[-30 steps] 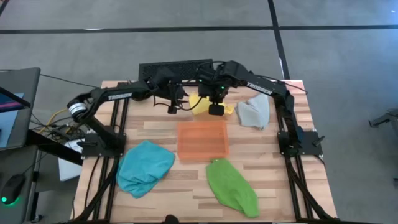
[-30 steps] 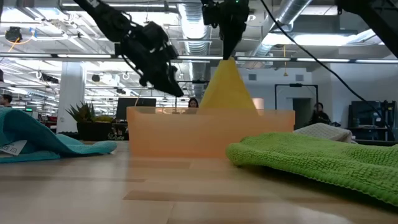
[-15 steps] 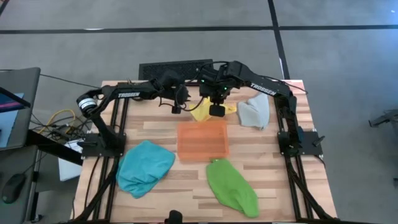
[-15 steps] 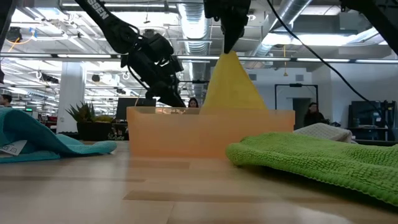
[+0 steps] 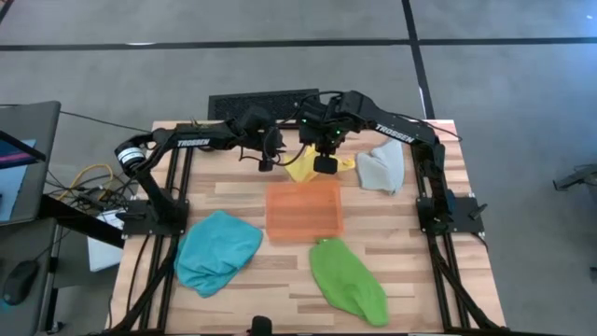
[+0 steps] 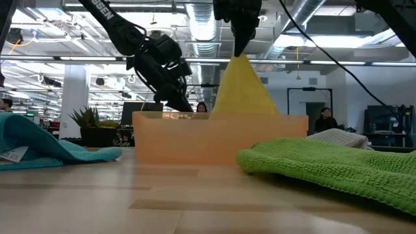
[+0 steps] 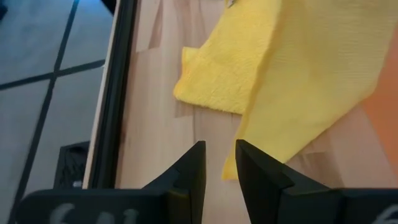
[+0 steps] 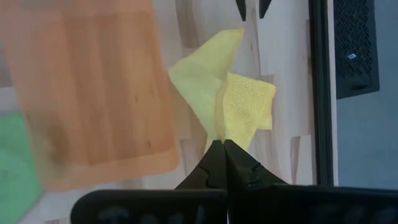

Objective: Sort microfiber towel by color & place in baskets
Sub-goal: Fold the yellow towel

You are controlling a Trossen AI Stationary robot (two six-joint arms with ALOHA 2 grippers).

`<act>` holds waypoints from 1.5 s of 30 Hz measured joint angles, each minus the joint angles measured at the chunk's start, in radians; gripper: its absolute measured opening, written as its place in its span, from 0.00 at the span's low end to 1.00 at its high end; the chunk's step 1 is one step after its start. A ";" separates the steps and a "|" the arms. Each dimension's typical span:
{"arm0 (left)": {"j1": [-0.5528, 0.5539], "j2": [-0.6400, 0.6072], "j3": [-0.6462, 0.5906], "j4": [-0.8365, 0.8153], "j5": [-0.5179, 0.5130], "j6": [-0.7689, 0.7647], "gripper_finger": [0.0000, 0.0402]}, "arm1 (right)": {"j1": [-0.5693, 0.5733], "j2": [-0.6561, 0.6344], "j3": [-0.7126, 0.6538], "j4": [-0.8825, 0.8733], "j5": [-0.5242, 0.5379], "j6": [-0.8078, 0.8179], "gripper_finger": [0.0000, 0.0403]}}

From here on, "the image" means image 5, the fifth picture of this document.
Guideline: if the thin black floor cable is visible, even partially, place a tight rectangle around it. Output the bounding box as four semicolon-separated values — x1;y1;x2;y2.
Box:
59;109;153;134

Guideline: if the white paper sheet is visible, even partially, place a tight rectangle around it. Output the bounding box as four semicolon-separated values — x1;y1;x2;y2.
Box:
86;209;126;273

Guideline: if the black aluminium table frame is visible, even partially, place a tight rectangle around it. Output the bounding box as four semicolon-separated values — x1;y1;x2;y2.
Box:
100;119;509;336

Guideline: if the black metal stand foot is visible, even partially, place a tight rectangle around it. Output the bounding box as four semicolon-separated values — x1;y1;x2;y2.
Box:
552;162;597;192

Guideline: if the turquoise microfiber towel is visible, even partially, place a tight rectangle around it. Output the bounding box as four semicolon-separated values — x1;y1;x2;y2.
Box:
174;209;265;299

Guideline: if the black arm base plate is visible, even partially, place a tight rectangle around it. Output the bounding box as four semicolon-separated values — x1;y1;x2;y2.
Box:
416;195;486;234
121;199;190;236

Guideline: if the grey laptop computer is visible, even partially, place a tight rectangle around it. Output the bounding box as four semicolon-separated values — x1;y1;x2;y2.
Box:
0;100;62;229

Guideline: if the black cable bundle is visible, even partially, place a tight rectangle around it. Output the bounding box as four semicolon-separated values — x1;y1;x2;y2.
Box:
44;165;141;214

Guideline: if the yellow microfiber towel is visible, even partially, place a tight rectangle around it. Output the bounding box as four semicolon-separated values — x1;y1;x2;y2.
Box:
283;144;356;184

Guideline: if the yellow cable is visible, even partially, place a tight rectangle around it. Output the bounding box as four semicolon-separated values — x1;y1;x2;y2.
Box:
58;161;116;202

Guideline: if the orange translucent plastic basket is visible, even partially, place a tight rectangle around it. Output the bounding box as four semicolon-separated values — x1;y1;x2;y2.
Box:
264;180;345;244

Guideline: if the dark grey side desk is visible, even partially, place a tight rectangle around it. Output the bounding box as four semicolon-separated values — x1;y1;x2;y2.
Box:
0;217;61;336

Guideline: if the black computer mouse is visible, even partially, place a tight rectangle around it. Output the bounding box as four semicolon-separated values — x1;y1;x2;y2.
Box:
2;259;42;307

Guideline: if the black desk support beam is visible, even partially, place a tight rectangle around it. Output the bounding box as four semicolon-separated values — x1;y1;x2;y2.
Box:
39;193;126;248

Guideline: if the person's head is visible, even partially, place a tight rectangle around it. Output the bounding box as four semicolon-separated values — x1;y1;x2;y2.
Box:
251;315;274;336

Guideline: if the grey waffle microfiber towel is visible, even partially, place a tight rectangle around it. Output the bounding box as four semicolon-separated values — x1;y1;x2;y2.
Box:
354;138;406;196

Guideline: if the green microfiber towel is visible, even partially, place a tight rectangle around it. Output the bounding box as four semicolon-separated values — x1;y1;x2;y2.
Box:
308;236;391;328

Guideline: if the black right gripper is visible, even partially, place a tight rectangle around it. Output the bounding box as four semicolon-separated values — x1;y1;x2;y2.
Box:
298;100;349;155

